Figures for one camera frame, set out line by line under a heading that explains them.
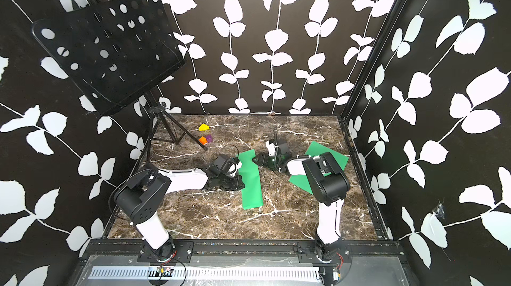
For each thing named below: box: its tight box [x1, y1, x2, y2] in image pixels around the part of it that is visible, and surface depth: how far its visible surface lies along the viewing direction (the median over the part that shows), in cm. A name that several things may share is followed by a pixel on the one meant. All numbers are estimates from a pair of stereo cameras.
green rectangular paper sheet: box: [236, 148, 264, 211], surface depth 92 cm
